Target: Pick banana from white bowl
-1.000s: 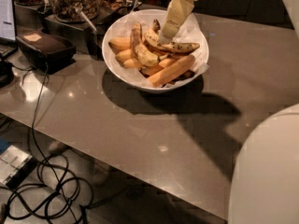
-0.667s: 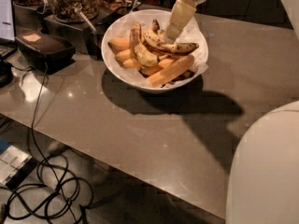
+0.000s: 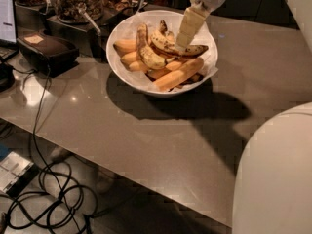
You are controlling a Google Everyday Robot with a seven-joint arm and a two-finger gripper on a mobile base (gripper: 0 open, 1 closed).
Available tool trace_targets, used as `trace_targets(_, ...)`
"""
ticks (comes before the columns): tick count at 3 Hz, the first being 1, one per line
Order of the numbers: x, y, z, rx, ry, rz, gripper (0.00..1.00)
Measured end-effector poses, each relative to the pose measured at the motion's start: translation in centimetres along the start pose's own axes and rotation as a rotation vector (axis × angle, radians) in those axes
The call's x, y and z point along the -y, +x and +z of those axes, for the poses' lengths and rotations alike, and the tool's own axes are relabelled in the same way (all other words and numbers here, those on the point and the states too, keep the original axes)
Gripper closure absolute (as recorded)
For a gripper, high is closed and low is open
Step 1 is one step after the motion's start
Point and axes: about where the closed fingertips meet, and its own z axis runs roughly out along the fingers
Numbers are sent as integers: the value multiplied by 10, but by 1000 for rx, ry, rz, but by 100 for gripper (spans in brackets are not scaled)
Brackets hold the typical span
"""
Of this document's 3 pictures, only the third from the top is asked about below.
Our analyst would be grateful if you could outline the yellow banana middle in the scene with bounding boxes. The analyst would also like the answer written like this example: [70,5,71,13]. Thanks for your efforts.
[147,60,183,80]

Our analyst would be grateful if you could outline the yellow banana lower left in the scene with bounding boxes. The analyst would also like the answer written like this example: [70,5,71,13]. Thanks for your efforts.
[121,51,140,65]

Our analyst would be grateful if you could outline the curved spotted banana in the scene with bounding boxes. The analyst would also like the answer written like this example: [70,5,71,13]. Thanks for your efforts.
[136,23,166,69]

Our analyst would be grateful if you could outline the spotted brown ripe banana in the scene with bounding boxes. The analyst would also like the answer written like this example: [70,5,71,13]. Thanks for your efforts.
[150,30,209,57]

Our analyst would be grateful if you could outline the black display stand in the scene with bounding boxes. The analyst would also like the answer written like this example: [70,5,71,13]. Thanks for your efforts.
[16,5,137,61]

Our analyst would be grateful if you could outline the laptop computer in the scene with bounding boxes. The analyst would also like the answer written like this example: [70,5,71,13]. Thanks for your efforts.
[0,0,19,62]

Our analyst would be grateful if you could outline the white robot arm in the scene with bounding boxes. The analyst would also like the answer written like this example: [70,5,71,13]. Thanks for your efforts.
[176,0,312,234]

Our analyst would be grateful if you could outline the white ceramic bowl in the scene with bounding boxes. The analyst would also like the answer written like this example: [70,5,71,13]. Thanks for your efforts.
[105,10,218,98]

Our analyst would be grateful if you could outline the grey box on floor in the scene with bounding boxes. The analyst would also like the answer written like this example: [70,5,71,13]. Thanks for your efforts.
[0,152,39,197]

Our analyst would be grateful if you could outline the large glass nut jar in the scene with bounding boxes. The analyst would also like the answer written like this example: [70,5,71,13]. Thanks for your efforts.
[51,0,103,24]

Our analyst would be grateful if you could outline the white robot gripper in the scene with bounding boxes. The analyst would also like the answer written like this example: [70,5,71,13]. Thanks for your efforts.
[175,0,226,50]

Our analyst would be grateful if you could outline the black cable on floor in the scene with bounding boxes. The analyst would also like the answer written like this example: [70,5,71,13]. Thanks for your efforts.
[0,65,140,234]

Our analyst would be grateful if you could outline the black pouch with label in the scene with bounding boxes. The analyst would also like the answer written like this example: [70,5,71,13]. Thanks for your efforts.
[17,31,79,78]

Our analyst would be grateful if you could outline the metal scoop handle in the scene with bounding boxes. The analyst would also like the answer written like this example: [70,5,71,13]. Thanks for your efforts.
[78,8,101,36]

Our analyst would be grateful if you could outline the long yellow front banana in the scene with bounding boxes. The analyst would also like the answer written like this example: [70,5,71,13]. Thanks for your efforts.
[153,58,204,91]

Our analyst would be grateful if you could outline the yellow banana far left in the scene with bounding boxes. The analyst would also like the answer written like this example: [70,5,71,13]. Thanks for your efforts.
[113,39,136,53]

